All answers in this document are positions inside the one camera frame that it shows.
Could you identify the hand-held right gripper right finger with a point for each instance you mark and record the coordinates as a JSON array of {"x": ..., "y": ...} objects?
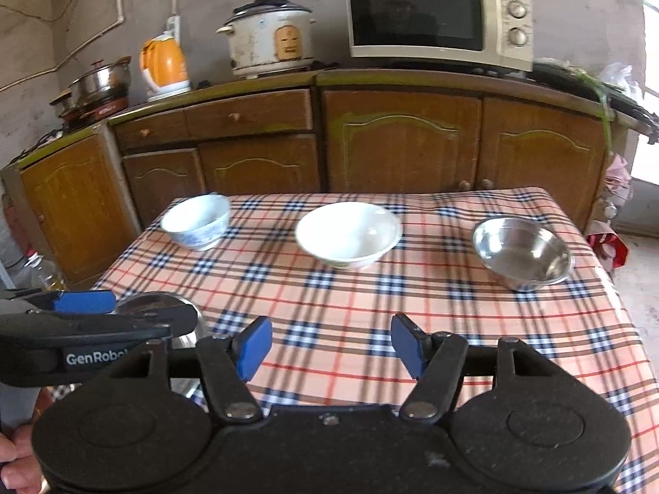
[{"x": 406, "y": 345}]

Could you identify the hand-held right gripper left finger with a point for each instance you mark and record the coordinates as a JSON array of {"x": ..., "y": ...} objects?
[{"x": 255, "y": 345}]

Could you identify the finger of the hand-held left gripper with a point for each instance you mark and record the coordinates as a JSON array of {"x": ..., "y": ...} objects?
[
  {"x": 85, "y": 302},
  {"x": 154, "y": 321}
]

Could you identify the small shiny steel plate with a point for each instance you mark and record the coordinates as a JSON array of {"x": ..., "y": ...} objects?
[{"x": 144, "y": 301}]

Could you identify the white bowl blue floral print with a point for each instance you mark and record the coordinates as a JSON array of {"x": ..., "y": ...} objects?
[{"x": 201, "y": 226}]

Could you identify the white bowl green print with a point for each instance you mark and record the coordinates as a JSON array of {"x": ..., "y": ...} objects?
[{"x": 350, "y": 236}]

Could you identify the small steel bowl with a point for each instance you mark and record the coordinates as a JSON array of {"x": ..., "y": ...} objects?
[{"x": 520, "y": 252}]

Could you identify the person's left hand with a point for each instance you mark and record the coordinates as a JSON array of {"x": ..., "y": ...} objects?
[{"x": 15, "y": 465}]

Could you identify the yellow oil bottle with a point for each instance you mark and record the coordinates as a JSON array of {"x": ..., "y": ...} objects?
[{"x": 44, "y": 275}]

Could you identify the plaid tablecloth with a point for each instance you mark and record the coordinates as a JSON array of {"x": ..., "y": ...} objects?
[{"x": 334, "y": 298}]

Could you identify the red induction cooker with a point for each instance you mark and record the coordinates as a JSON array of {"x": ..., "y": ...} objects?
[{"x": 103, "y": 108}]

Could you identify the wooden kitchen cabinet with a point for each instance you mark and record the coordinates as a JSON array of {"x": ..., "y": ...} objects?
[{"x": 401, "y": 139}]

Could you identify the steel cooking pot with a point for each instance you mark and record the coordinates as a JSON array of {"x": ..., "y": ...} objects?
[{"x": 98, "y": 82}]

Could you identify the red bag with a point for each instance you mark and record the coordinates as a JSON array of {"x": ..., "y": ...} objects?
[{"x": 612, "y": 249}]

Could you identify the orange electric kettle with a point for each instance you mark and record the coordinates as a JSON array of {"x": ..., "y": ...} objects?
[{"x": 164, "y": 67}]

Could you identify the pink hanging cloth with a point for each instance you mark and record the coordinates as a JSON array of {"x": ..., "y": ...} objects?
[{"x": 618, "y": 175}]

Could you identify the white rice cooker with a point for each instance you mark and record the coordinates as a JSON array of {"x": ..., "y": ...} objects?
[{"x": 257, "y": 41}]

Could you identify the green onion stalk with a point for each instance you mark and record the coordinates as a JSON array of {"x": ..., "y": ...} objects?
[{"x": 609, "y": 123}]

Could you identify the glass pane window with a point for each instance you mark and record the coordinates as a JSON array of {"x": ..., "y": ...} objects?
[{"x": 649, "y": 159}]

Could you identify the cream microwave oven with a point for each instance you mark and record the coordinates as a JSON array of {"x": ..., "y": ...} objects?
[{"x": 412, "y": 10}]

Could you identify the white plastic bag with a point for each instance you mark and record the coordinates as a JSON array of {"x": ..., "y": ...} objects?
[{"x": 620, "y": 80}]

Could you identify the white wall socket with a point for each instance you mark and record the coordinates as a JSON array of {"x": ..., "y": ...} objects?
[{"x": 173, "y": 28}]

